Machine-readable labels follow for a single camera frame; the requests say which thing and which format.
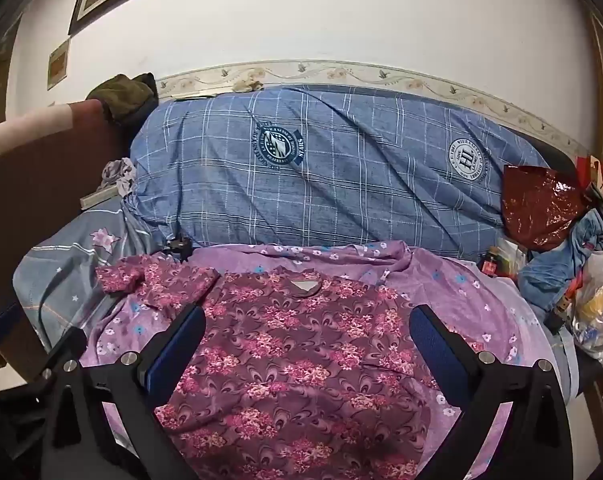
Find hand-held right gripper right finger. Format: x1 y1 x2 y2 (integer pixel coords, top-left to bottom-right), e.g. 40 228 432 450
410 304 572 480

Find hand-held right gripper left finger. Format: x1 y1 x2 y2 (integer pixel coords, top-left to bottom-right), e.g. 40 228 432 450
41 305 207 480

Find maroon floral shirt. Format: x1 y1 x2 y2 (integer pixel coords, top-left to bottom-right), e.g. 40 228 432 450
95 255 487 480

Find purple floral blanket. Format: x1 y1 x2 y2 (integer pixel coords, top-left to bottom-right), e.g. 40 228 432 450
78 240 577 480

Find grey star-print bedsheet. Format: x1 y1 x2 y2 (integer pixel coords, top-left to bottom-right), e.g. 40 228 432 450
12 195 182 356

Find small black clip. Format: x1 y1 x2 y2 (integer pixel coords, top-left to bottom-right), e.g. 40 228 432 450
164 237 192 261

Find clear plastic packet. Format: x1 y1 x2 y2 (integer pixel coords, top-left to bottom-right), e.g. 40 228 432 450
496 237 527 276

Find blue denim jeans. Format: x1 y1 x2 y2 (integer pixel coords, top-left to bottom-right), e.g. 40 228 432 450
519 209 603 311

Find brown bed headboard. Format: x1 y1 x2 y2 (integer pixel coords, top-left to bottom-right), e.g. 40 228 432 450
0 99 132 376

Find pale wooden strip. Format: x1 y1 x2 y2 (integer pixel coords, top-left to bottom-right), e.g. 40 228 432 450
80 187 119 208

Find white plastic bag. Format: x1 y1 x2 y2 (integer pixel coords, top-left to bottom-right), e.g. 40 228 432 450
571 247 603 361

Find red plastic bag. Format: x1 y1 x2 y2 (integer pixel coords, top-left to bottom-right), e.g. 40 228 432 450
501 164 589 251

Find small grey cloth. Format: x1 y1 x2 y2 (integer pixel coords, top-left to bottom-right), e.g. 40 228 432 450
101 157 138 196

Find blue plaid quilt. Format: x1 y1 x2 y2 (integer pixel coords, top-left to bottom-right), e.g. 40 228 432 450
126 85 552 261

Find red printed paper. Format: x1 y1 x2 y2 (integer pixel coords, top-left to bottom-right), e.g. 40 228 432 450
576 155 603 196

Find olive green cloth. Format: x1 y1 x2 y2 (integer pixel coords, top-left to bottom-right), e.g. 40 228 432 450
85 73 158 123

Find small wall plaque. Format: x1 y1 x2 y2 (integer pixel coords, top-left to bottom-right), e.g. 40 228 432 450
48 37 72 91

